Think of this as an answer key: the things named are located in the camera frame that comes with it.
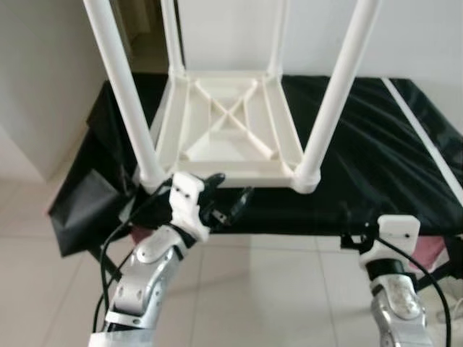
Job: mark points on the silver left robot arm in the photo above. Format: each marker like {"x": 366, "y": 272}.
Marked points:
{"x": 148, "y": 275}

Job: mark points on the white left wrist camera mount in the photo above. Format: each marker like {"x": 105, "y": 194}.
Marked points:
{"x": 184, "y": 199}

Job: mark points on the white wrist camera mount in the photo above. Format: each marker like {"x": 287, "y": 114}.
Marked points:
{"x": 184, "y": 199}
{"x": 394, "y": 231}

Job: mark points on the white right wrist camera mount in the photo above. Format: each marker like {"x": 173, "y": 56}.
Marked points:
{"x": 394, "y": 231}

